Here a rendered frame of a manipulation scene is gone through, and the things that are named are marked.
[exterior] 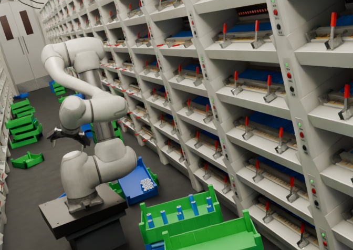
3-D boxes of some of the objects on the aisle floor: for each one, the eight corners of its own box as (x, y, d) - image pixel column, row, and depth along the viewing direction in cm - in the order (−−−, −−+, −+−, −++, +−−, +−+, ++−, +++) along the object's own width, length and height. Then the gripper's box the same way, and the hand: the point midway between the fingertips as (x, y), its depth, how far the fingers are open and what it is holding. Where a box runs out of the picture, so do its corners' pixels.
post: (197, 191, 290) (115, -106, 250) (192, 187, 299) (112, -101, 259) (227, 180, 295) (151, -113, 255) (220, 176, 304) (146, -108, 264)
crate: (158, 194, 303) (157, 185, 298) (128, 205, 298) (126, 197, 293) (142, 164, 325) (141, 156, 320) (114, 174, 320) (112, 166, 315)
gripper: (40, 128, 209) (40, 149, 227) (96, 138, 213) (92, 158, 231) (43, 114, 212) (43, 135, 231) (99, 124, 217) (94, 145, 235)
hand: (68, 146), depth 230 cm, fingers open, 13 cm apart
